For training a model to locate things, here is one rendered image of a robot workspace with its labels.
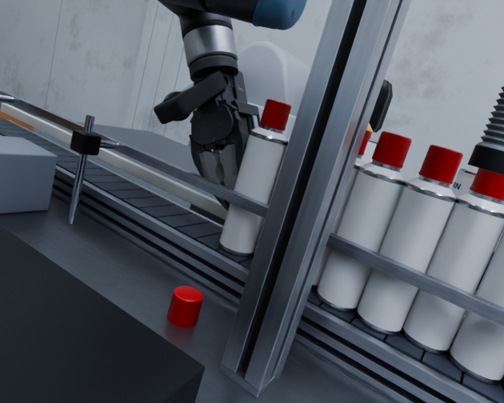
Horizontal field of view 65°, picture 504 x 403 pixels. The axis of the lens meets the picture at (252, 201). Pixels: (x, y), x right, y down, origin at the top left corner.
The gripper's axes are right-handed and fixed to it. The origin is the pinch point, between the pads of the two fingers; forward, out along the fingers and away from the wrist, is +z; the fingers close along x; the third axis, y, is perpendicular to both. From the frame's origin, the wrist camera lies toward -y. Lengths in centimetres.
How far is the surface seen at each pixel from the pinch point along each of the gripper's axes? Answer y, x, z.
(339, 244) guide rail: -4.1, -16.8, 7.1
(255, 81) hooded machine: 218, 111, -98
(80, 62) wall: 330, 454, -261
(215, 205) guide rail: 3.9, 5.0, -0.1
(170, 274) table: -6.6, 6.3, 8.4
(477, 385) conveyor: -2.7, -27.5, 22.1
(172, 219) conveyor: -1.7, 9.1, 1.1
